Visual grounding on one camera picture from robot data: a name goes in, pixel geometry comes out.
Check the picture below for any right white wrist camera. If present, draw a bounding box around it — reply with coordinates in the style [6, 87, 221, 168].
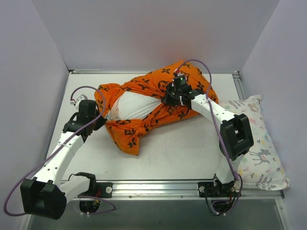
[174, 69, 182, 77]

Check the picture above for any purple cable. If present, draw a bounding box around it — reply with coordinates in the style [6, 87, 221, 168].
[178, 59, 242, 183]
[4, 86, 116, 217]

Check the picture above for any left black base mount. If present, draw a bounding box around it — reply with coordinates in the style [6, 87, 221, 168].
[81, 182, 113, 198]

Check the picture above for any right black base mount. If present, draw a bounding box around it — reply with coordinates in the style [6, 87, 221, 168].
[198, 180, 236, 198]

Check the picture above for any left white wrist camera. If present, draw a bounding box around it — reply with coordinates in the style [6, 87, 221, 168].
[70, 94, 88, 108]

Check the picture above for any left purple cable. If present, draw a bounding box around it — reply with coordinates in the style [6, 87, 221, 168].
[4, 86, 116, 217]

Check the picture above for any aluminium rail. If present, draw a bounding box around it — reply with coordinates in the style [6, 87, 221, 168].
[60, 179, 284, 200]
[232, 71, 246, 100]
[70, 69, 102, 74]

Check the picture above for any orange patterned pillowcase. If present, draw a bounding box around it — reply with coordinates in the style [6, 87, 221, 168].
[94, 60, 218, 156]

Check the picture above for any aluminium back rail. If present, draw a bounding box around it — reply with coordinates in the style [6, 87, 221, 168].
[70, 69, 102, 74]

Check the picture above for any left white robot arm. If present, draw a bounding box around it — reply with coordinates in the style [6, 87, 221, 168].
[20, 100, 105, 220]

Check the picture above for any aluminium right side rail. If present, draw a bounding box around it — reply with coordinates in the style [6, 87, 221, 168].
[232, 71, 246, 100]

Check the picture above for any aluminium front rail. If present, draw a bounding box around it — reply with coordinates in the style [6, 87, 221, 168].
[60, 179, 284, 200]

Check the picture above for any white floral animal pillow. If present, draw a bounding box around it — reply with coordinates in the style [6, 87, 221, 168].
[219, 95, 290, 191]

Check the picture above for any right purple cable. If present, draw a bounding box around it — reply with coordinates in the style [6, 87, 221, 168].
[178, 59, 242, 183]

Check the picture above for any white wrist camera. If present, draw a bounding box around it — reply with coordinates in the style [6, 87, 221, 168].
[70, 94, 88, 108]
[174, 69, 182, 77]

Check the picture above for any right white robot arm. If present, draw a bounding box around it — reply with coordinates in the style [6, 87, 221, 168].
[162, 74, 254, 196]

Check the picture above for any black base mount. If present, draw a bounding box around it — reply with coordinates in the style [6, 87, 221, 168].
[198, 180, 236, 198]
[81, 182, 113, 198]

